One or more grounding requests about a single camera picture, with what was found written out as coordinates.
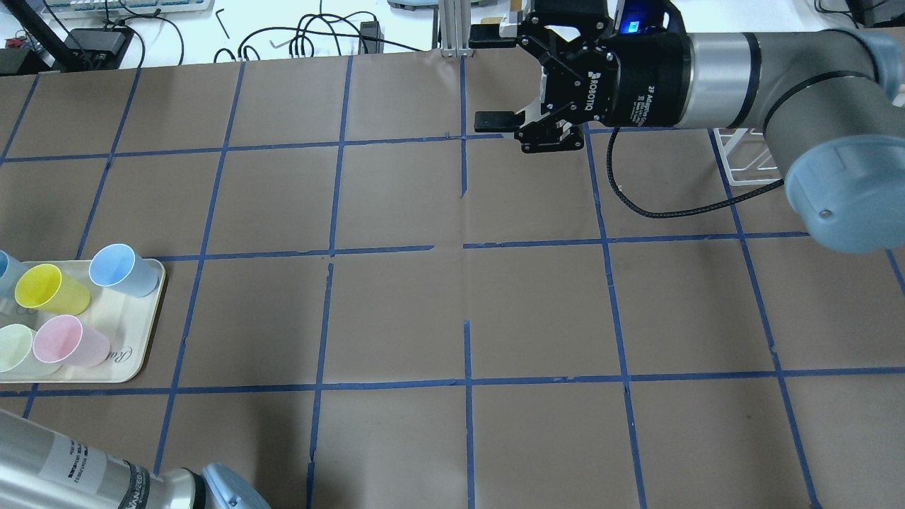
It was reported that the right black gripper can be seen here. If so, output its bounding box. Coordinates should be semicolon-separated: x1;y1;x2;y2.
469;1;691;153

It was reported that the pale green plastic cup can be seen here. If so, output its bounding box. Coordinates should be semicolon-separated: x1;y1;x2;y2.
1;323;62;378

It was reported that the aluminium frame post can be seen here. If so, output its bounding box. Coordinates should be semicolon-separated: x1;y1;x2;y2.
438;0;473;58

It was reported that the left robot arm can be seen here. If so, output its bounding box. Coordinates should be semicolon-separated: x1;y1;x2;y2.
1;410;269;508

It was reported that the yellow plastic cup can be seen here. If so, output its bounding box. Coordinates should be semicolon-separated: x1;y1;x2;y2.
14;263;91;315

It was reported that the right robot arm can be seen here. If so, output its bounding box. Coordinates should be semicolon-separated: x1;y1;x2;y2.
469;1;904;254

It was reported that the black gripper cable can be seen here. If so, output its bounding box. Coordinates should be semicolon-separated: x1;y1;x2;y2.
605;126;787;219

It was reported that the pink plastic cup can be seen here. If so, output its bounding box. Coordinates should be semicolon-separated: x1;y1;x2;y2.
33;315;111;368

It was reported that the cream plastic tray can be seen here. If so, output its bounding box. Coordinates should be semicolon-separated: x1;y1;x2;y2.
1;259;167;384

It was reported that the light blue plastic cup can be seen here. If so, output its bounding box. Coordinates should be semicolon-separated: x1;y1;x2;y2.
0;250;30;300

